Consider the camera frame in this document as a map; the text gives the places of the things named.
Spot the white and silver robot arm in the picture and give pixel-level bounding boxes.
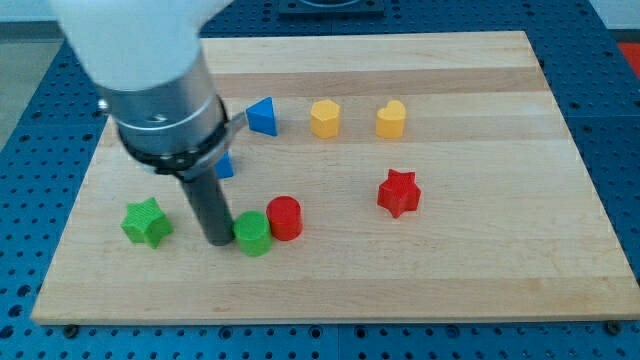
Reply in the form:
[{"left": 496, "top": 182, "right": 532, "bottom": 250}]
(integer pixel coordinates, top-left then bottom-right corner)
[{"left": 50, "top": 0, "right": 232, "bottom": 182}]

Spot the red cylinder block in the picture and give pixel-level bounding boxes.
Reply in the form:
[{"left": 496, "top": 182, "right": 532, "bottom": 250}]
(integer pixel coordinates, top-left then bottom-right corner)
[{"left": 266, "top": 196, "right": 303, "bottom": 241}]

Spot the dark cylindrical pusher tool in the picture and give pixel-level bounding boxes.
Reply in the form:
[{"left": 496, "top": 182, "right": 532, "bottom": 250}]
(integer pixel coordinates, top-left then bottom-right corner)
[{"left": 181, "top": 167, "right": 234, "bottom": 246}]

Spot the yellow hexagon block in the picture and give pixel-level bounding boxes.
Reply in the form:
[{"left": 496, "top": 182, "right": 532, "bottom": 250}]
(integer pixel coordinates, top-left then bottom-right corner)
[{"left": 310, "top": 99, "right": 341, "bottom": 139}]

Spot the wooden board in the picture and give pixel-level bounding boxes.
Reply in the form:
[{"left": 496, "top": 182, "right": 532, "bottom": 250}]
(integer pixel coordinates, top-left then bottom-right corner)
[{"left": 32, "top": 31, "right": 639, "bottom": 325}]

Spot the green cylinder block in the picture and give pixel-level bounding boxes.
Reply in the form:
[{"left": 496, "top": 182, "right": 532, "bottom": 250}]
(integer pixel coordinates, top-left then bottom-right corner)
[{"left": 233, "top": 211, "right": 272, "bottom": 257}]

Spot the green star block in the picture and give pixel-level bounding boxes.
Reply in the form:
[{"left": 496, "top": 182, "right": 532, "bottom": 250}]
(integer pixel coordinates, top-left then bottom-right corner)
[{"left": 120, "top": 197, "right": 174, "bottom": 249}]

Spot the blue cube block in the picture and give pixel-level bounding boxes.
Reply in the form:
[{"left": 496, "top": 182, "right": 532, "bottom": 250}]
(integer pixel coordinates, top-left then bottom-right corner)
[{"left": 214, "top": 152, "right": 234, "bottom": 179}]

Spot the blue triangle block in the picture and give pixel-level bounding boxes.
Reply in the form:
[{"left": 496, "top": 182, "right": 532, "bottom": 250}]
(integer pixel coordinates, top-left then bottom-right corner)
[{"left": 246, "top": 97, "right": 278, "bottom": 137}]

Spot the yellow heart block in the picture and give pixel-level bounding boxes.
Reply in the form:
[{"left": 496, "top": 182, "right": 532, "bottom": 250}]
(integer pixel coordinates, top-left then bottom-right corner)
[{"left": 376, "top": 100, "right": 407, "bottom": 139}]

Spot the red star block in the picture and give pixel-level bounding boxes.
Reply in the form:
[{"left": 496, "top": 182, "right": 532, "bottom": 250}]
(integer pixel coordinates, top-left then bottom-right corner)
[{"left": 377, "top": 169, "right": 422, "bottom": 218}]

